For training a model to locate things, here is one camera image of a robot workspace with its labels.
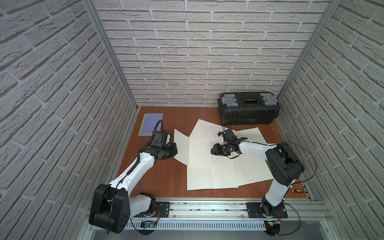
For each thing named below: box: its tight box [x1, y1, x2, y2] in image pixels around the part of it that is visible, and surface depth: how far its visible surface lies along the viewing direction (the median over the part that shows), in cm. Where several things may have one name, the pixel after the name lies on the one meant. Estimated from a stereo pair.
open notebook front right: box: [233, 153, 274, 187], surface depth 87 cm
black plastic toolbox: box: [218, 92, 281, 126], surface depth 102 cm
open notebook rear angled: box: [188, 119, 224, 144], surface depth 109 cm
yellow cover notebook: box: [173, 128, 213, 167], surface depth 96 cm
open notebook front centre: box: [187, 154, 239, 191], surface depth 86 cm
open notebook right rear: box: [231, 127, 268, 144], surface depth 106 cm
